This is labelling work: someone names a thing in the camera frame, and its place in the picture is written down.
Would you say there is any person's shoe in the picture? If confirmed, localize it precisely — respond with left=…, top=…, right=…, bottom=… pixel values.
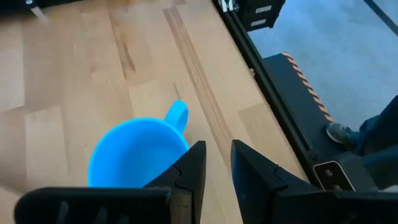
left=325, top=122, right=355, bottom=147

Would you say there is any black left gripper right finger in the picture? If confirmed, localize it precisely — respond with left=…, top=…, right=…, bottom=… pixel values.
left=231, top=139, right=398, bottom=224

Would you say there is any blue plastic mug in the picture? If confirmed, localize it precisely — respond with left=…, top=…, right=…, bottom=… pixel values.
left=87, top=99, right=190, bottom=189

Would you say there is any black table edge rail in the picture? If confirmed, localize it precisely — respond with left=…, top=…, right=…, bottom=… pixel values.
left=211, top=0, right=315, bottom=185

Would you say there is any person's leg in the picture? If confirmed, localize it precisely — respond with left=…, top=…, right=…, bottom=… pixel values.
left=354, top=95, right=398, bottom=190

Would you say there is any black box with labels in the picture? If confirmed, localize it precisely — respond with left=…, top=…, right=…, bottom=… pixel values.
left=217, top=0, right=286, bottom=32

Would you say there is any black platform orange striped edge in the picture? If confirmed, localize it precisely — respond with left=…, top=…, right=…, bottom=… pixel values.
left=262, top=52, right=381, bottom=191

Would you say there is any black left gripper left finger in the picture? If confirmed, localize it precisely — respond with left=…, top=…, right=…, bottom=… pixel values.
left=14, top=140, right=207, bottom=224

